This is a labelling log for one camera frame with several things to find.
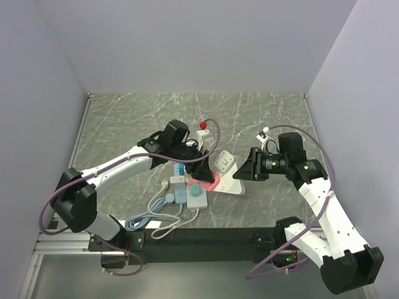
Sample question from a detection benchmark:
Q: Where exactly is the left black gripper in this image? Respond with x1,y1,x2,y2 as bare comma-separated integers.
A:
171,141,214,183

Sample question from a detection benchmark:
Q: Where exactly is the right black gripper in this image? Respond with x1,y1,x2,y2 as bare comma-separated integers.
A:
233,146,289,181

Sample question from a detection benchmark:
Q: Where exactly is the pink square plug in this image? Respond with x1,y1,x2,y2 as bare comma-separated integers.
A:
189,171,220,192

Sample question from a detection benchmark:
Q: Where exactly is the white triangular socket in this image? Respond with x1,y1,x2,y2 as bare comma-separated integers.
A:
213,163,246,196

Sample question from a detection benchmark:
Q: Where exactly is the white square plug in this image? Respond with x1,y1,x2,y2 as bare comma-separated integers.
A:
214,150,235,173

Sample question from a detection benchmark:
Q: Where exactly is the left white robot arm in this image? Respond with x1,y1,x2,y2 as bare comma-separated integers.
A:
49,135,213,250

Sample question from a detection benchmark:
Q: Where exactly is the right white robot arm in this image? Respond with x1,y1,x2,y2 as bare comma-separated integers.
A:
233,132,384,295

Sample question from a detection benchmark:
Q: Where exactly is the teal plug on strip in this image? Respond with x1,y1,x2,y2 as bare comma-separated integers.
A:
190,183,201,197

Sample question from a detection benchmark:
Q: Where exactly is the blue power strip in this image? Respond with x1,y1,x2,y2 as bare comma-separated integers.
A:
172,163,186,204

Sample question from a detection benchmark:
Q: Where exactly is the white power strip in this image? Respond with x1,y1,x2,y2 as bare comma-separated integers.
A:
186,181,208,209

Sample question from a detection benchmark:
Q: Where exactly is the white adapter on blue strip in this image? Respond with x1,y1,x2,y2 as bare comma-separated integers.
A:
170,176,185,184

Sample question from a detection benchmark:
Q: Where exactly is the black base bar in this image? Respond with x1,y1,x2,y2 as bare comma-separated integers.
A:
87,227,312,268

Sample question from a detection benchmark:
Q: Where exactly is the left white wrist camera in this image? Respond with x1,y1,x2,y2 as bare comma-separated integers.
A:
195,121,215,152

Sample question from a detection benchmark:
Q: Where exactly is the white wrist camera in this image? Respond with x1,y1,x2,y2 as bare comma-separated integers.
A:
195,121,215,152
256,126,271,153

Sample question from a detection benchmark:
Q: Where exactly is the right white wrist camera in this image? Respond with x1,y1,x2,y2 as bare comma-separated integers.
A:
256,126,271,153

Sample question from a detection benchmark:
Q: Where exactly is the white power cable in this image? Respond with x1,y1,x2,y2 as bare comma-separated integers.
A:
147,179,200,240

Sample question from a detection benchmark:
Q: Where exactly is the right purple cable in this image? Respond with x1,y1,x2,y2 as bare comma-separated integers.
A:
245,124,336,281

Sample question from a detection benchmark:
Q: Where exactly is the purple cable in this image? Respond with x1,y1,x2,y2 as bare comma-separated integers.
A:
39,118,221,277
245,124,336,281

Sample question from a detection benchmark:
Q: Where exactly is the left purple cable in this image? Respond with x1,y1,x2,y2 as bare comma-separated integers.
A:
39,118,221,277

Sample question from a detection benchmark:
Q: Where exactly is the blue power cable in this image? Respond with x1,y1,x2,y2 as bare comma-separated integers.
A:
125,193,185,232

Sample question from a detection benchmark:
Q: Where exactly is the aluminium frame rail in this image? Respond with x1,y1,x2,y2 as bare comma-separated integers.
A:
33,230,101,255

